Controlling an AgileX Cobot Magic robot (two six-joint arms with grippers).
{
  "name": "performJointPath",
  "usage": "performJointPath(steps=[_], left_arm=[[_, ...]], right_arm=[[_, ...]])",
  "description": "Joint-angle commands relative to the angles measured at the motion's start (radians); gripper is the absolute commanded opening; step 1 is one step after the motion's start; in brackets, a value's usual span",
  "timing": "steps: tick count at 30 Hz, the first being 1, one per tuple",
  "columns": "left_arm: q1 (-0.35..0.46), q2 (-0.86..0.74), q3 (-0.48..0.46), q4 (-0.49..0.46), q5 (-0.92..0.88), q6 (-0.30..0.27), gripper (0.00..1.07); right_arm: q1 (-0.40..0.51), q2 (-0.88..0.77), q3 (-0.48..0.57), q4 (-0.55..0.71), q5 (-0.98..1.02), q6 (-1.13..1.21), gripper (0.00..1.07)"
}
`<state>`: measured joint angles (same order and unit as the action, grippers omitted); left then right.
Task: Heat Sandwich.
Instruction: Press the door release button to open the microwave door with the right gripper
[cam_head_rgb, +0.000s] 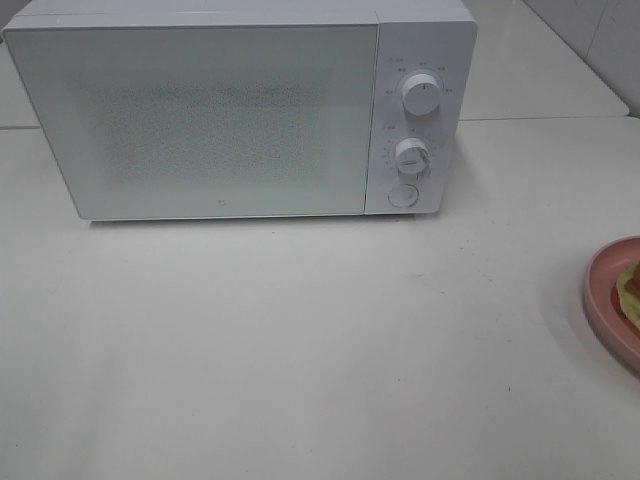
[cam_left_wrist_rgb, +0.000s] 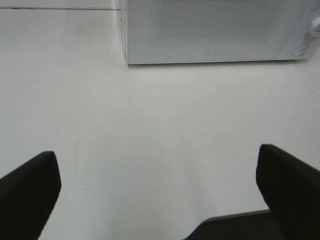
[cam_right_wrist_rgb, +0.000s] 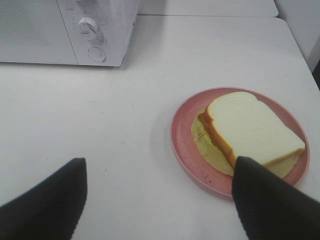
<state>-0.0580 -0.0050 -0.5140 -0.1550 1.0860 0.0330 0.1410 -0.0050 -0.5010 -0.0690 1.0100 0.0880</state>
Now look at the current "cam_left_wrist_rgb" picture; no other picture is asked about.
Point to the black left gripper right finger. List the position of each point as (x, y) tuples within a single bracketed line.
[(291, 190)]

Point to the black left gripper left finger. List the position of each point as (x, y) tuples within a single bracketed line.
[(28, 196)]

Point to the round white door button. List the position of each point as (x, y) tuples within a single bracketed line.
[(300, 50)]

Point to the white lower microwave knob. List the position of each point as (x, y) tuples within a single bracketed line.
[(314, 27)]

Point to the white microwave oven body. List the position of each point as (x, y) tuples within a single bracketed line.
[(300, 30)]

